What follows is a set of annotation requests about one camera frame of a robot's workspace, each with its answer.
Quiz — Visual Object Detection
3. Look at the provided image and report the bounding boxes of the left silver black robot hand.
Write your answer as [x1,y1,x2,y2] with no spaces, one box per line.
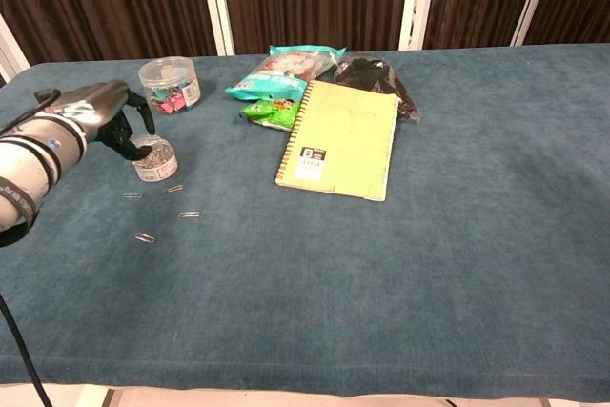
[47,80,157,163]

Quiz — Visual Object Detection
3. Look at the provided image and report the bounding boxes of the clear jar of binder clips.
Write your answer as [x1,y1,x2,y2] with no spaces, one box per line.
[137,56,202,117]

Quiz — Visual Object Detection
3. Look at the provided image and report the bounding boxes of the small clip container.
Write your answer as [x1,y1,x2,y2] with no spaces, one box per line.
[130,135,179,184]

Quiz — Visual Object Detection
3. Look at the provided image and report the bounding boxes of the green snack bag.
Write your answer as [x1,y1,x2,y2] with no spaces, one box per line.
[238,97,303,133]

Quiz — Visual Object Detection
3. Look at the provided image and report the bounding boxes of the teal snack bag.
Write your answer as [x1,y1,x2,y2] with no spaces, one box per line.
[224,44,349,103]

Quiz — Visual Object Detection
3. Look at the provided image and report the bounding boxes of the kraft spiral notebook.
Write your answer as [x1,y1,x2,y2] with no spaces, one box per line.
[274,79,402,203]

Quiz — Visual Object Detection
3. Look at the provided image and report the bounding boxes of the black items in clear bag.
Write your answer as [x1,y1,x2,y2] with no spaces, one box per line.
[333,55,423,124]

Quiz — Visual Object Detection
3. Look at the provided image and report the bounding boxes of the blue table cloth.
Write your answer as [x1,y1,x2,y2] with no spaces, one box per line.
[0,42,610,404]

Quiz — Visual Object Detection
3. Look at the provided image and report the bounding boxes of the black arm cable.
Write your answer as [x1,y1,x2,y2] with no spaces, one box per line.
[0,291,54,407]

